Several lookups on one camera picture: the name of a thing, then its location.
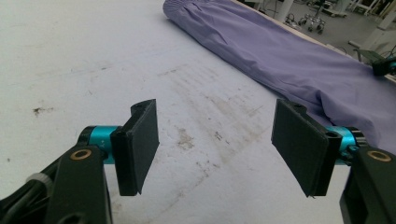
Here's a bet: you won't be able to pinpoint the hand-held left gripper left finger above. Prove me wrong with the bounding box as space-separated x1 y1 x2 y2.
110 98 161 197

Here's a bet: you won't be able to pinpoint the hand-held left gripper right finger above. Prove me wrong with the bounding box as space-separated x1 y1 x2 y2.
271 98 342 198

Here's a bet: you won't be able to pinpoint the purple shorts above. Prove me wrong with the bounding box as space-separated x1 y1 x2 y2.
163 0 396 155

